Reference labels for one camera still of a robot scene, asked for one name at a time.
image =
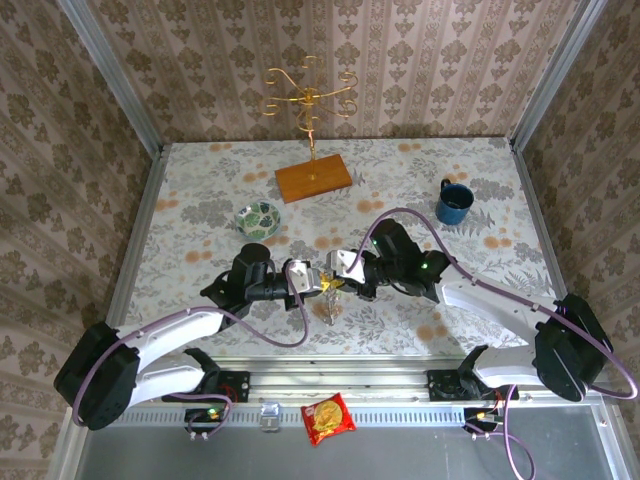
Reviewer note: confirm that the floral tablecloth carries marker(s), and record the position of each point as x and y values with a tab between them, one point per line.
390	330

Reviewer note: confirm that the green leaf pattern bowl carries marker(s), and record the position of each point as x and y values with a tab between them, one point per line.
259	220

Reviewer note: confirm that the blue mug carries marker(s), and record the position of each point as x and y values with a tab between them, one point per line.
452	205

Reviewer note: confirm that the red snack packet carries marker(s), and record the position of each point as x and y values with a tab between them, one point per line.
327	417

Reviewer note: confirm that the grey metal shelf panel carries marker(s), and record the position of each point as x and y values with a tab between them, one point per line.
400	455

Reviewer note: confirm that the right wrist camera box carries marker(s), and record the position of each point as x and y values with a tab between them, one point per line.
342	262

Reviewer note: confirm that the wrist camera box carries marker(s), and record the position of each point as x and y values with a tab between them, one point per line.
305	277
342	262

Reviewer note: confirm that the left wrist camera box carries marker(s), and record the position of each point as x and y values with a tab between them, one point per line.
305	277

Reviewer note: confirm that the aluminium mounting rail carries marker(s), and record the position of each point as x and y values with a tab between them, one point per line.
340	380

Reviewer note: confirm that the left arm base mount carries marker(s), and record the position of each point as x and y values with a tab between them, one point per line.
235	387

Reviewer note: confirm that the aluminium table side rail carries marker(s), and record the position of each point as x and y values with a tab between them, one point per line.
537	225
145	210

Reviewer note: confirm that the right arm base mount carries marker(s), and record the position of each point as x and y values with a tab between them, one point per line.
445	385

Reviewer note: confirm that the aluminium frame post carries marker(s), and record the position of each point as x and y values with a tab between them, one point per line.
555	75
115	75

